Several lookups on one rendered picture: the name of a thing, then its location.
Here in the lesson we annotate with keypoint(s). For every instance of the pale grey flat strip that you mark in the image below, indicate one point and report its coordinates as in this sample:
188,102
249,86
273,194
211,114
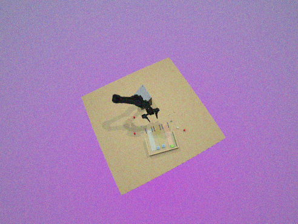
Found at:
149,132

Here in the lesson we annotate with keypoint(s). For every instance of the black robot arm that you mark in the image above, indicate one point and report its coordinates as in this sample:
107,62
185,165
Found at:
135,100

